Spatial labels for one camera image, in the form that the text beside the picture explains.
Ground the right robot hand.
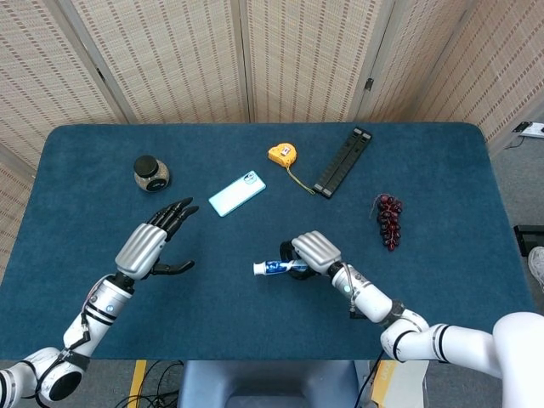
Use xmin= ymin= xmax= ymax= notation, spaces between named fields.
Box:
xmin=279 ymin=229 xmax=343 ymax=282

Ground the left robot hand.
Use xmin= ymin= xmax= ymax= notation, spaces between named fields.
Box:
xmin=114 ymin=196 xmax=200 ymax=281

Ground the blue white toothpaste tube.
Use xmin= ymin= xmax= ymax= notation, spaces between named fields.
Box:
xmin=252 ymin=258 xmax=310 ymax=277

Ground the glass jar with black lid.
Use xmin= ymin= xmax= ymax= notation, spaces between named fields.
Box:
xmin=133 ymin=155 xmax=171 ymax=194

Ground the dark red grape bunch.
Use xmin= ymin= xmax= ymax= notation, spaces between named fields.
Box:
xmin=368 ymin=193 xmax=404 ymax=252

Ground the black folding stand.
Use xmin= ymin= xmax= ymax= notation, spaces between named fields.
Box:
xmin=313 ymin=127 xmax=373 ymax=199

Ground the blue table mat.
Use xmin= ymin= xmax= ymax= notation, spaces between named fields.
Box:
xmin=0 ymin=122 xmax=544 ymax=362

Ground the light blue smartphone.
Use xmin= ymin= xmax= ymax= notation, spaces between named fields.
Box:
xmin=208 ymin=170 xmax=267 ymax=218

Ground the yellow tape measure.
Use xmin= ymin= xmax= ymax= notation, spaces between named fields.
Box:
xmin=267 ymin=143 xmax=316 ymax=196

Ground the yellow floor tape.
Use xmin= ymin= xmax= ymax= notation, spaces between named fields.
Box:
xmin=127 ymin=360 xmax=148 ymax=408

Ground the grey blue chair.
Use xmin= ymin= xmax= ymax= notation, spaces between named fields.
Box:
xmin=176 ymin=360 xmax=361 ymax=408

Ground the woven folding screen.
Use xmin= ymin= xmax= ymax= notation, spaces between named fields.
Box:
xmin=0 ymin=0 xmax=544 ymax=264

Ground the black box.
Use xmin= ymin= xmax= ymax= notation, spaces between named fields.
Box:
xmin=513 ymin=224 xmax=544 ymax=256

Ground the white power strip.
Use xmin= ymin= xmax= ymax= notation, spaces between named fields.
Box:
xmin=512 ymin=121 xmax=544 ymax=139

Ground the black floor cable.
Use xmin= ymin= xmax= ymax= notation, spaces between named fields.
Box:
xmin=113 ymin=360 xmax=184 ymax=408

